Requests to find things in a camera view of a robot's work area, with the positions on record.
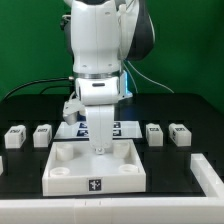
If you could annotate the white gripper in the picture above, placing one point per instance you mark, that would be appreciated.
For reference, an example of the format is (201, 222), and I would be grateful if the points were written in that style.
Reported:
(100, 121)

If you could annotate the white square tabletop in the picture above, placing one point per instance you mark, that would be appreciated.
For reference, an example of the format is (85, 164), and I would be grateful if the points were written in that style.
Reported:
(74, 168)

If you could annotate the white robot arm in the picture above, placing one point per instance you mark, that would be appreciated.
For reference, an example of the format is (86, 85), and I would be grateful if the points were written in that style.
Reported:
(101, 35)

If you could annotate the white tag sheet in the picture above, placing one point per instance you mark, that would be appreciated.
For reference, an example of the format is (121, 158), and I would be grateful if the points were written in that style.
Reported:
(121, 129)

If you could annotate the white obstacle fence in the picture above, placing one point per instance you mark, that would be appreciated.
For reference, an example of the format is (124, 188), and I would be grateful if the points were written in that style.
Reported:
(208, 209)

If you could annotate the white part left edge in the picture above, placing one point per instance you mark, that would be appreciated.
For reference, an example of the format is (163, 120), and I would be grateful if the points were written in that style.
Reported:
(1, 166)

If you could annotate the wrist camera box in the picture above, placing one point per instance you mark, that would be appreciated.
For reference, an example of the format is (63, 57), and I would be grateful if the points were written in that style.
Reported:
(71, 108)

